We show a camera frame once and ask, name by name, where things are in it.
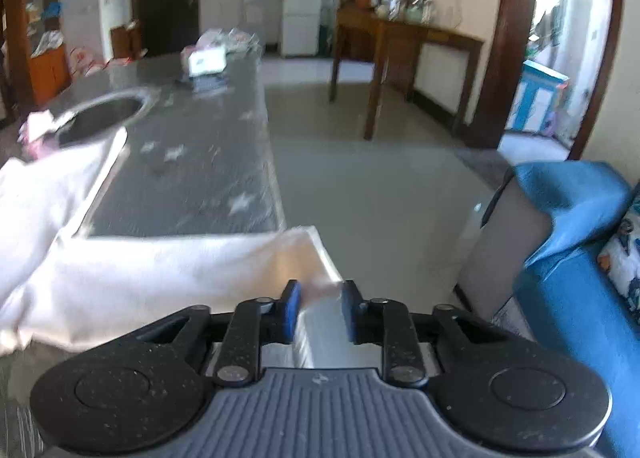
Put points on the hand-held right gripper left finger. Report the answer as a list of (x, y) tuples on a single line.
[(291, 310)]

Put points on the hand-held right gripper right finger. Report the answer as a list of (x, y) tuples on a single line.
[(350, 313)]

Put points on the white cloth garment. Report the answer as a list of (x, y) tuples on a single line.
[(150, 278)]

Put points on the blue sofa with cushion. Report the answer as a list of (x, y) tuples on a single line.
[(570, 318)]

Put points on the white packet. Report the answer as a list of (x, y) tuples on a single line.
[(206, 63)]

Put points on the round black table inset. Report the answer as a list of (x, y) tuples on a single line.
[(100, 118)]

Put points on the wooden side table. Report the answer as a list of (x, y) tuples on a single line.
[(400, 43)]

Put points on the pile of plastic bags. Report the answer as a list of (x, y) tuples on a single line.
[(230, 38)]

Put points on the patterned pillow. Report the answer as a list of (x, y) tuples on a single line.
[(625, 263)]

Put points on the blue and white cabinet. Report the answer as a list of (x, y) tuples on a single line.
[(537, 93)]

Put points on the white refrigerator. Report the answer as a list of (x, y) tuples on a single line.
[(301, 8)]

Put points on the pink and white small garment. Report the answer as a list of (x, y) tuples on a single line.
[(37, 131)]

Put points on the small wooden cabinet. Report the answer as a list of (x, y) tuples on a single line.
[(125, 41)]

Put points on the red patterned play tent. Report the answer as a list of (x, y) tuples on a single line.
[(87, 61)]

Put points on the wooden bookshelf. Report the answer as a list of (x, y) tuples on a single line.
[(40, 38)]

